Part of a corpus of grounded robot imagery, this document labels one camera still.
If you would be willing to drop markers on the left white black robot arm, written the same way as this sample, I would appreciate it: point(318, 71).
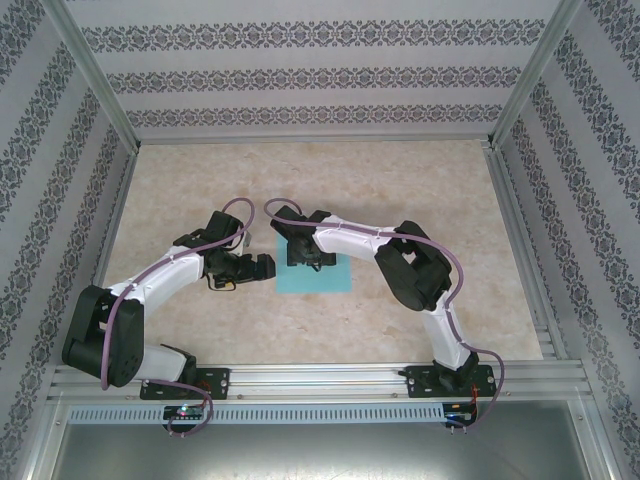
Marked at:
point(165, 272)

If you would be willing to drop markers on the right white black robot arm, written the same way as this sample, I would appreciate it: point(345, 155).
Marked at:
point(350, 240)

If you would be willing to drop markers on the grey metal sheet panel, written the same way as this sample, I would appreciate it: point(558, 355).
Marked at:
point(320, 455)

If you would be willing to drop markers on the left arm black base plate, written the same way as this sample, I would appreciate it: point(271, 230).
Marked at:
point(220, 382)

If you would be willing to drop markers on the aluminium mounting rail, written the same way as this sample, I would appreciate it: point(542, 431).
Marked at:
point(320, 380)

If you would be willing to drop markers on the aluminium table side rail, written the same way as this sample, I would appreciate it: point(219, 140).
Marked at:
point(102, 250)
point(522, 250)

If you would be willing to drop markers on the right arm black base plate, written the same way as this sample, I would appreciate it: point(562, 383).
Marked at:
point(417, 382)

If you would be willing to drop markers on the aluminium frame post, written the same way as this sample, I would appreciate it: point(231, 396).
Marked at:
point(90, 65)
point(538, 65)

